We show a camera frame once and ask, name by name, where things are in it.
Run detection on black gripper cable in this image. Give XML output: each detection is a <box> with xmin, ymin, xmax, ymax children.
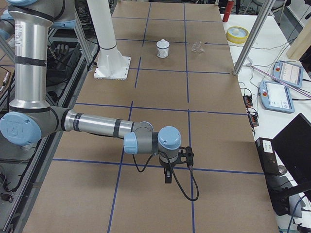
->
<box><xmin>132</xmin><ymin>148</ymin><xmax>199</xmax><ymax>201</ymax></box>

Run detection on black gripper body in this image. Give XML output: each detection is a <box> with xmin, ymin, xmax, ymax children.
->
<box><xmin>164</xmin><ymin>164</ymin><xmax>172</xmax><ymax>175</ymax></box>

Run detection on far teach pendant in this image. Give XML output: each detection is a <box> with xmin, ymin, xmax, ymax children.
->
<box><xmin>273</xmin><ymin>61</ymin><xmax>303</xmax><ymax>88</ymax></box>

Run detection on near orange black adapter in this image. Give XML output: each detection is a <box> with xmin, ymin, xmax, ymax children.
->
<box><xmin>248</xmin><ymin>112</ymin><xmax>259</xmax><ymax>127</ymax></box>

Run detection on aluminium frame post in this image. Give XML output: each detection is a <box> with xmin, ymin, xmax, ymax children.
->
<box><xmin>233</xmin><ymin>0</ymin><xmax>275</xmax><ymax>76</ymax></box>

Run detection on white enamel mug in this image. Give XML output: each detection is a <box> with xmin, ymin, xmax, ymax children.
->
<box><xmin>156</xmin><ymin>47</ymin><xmax>169</xmax><ymax>58</ymax></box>

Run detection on yellow tape roll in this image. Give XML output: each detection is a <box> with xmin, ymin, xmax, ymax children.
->
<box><xmin>226</xmin><ymin>26</ymin><xmax>249</xmax><ymax>44</ymax></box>

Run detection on far orange black adapter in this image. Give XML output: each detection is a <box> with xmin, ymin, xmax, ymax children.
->
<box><xmin>243</xmin><ymin>95</ymin><xmax>253</xmax><ymax>108</ymax></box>

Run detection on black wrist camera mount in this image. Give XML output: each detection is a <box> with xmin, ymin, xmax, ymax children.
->
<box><xmin>175</xmin><ymin>146</ymin><xmax>194</xmax><ymax>168</ymax></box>

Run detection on black laptop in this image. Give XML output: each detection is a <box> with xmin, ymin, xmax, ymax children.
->
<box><xmin>272</xmin><ymin>113</ymin><xmax>311</xmax><ymax>184</ymax></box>

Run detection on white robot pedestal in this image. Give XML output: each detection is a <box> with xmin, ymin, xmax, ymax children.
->
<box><xmin>87</xmin><ymin>0</ymin><xmax>131</xmax><ymax>80</ymax></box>

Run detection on brown paper table mat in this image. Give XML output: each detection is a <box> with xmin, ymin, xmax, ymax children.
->
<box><xmin>9</xmin><ymin>2</ymin><xmax>280</xmax><ymax>233</ymax></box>

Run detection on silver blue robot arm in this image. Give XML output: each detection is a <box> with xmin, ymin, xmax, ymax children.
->
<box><xmin>0</xmin><ymin>0</ymin><xmax>181</xmax><ymax>183</ymax></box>

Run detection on teach pendant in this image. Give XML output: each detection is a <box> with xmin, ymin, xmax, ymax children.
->
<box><xmin>259</xmin><ymin>81</ymin><xmax>295</xmax><ymax>113</ymax></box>
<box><xmin>273</xmin><ymin>61</ymin><xmax>303</xmax><ymax>88</ymax></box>

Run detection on black computer box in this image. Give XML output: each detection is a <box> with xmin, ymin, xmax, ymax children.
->
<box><xmin>255</xmin><ymin>137</ymin><xmax>279</xmax><ymax>176</ymax></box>

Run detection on clear plastic funnel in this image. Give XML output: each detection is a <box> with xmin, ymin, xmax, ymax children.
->
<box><xmin>191</xmin><ymin>41</ymin><xmax>205</xmax><ymax>53</ymax></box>

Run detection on near teach pendant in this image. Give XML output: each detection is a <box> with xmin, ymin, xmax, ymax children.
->
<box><xmin>259</xmin><ymin>81</ymin><xmax>295</xmax><ymax>113</ymax></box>

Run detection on orange black adapter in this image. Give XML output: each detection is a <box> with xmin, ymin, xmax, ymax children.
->
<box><xmin>248</xmin><ymin>112</ymin><xmax>259</xmax><ymax>127</ymax></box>
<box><xmin>243</xmin><ymin>95</ymin><xmax>253</xmax><ymax>108</ymax></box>

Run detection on white mug lid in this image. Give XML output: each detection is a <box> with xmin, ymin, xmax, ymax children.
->
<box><xmin>156</xmin><ymin>39</ymin><xmax>170</xmax><ymax>49</ymax></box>

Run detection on wooden board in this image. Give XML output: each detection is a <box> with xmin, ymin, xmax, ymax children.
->
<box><xmin>286</xmin><ymin>18</ymin><xmax>311</xmax><ymax>60</ymax></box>

